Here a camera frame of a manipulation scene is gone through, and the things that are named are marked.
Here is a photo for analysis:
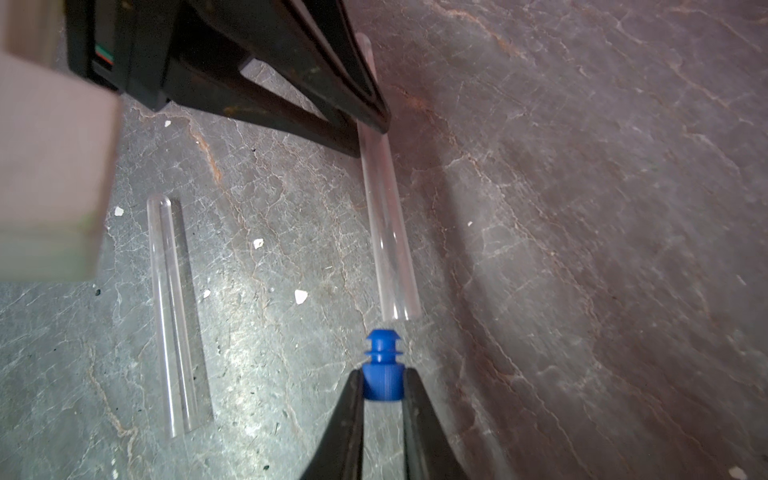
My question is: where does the clear test tube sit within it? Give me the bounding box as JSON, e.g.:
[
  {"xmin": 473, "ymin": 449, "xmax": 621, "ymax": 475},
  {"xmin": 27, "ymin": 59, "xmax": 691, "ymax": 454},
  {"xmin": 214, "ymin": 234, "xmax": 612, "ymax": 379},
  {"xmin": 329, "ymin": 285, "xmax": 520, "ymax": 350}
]
[
  {"xmin": 146, "ymin": 194, "xmax": 213, "ymax": 439},
  {"xmin": 353, "ymin": 32, "xmax": 423, "ymax": 323}
]

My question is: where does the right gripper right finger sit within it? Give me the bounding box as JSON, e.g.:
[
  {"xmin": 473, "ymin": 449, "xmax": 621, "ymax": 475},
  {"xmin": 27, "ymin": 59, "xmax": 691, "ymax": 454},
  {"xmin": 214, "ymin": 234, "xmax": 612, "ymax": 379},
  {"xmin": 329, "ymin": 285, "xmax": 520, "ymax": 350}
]
[{"xmin": 403, "ymin": 368, "xmax": 468, "ymax": 480}]

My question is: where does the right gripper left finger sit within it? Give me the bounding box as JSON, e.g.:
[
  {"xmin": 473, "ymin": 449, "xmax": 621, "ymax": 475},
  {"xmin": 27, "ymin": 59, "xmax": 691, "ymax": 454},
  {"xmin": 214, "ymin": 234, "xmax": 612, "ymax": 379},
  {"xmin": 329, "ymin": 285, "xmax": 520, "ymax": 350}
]
[{"xmin": 301, "ymin": 369, "xmax": 365, "ymax": 480}]

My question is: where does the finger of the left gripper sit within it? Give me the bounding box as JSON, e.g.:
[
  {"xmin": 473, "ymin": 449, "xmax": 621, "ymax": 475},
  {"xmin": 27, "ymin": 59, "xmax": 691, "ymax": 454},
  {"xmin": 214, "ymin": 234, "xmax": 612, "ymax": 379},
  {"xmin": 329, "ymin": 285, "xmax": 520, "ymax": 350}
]
[
  {"xmin": 191, "ymin": 1, "xmax": 391, "ymax": 133},
  {"xmin": 164, "ymin": 56, "xmax": 360, "ymax": 157}
]

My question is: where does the blue stopper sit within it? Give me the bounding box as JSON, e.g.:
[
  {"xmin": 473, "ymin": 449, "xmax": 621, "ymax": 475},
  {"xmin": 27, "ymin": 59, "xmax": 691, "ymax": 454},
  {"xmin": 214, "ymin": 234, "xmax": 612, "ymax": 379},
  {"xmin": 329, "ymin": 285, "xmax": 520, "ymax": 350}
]
[{"xmin": 362, "ymin": 329, "xmax": 405, "ymax": 402}]

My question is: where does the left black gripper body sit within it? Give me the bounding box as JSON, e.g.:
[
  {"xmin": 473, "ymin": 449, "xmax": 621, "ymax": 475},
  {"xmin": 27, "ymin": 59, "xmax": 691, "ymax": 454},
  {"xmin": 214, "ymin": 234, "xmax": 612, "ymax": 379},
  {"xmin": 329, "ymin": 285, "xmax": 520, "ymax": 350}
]
[{"xmin": 64, "ymin": 0, "xmax": 252, "ymax": 111}]

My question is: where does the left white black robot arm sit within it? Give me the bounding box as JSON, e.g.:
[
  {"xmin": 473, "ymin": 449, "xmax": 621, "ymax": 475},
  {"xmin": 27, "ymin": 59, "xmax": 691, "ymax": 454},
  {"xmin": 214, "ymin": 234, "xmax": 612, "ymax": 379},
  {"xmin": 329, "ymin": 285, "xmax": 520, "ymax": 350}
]
[{"xmin": 1, "ymin": 1, "xmax": 391, "ymax": 281}]

